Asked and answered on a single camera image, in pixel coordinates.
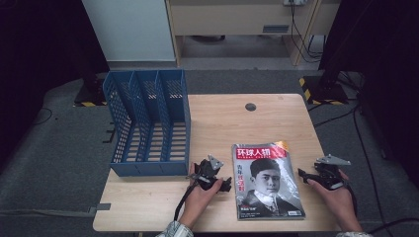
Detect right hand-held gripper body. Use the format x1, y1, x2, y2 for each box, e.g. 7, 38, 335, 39
313, 153, 352, 192

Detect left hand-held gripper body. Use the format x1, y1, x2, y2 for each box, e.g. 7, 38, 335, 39
193, 154, 225, 192

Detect magazine with portrait cover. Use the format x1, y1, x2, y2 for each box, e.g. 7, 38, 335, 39
231, 140, 306, 221

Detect blue plastic file rack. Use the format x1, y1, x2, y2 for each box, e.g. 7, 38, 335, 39
102, 68, 192, 178

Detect person's left hand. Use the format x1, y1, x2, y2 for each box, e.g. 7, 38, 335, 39
182, 162, 225, 217

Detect person's right hand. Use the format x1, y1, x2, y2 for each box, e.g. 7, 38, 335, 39
306, 169, 358, 225

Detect stand base with striped tape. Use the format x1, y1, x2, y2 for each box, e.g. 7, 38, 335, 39
298, 74, 350, 107
73, 76, 109, 108

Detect grey floor tape strip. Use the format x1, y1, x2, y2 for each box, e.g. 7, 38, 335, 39
88, 202, 112, 214

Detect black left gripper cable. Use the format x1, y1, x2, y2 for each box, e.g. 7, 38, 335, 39
173, 179, 200, 222

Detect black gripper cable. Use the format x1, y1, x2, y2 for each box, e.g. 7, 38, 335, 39
345, 184, 419, 235
173, 179, 200, 222

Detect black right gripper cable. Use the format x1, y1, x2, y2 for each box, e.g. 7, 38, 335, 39
345, 184, 419, 235

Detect black floor cable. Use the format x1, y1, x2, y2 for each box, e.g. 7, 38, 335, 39
312, 102, 362, 128

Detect black hanging cables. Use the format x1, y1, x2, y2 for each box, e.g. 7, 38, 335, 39
289, 2, 326, 64

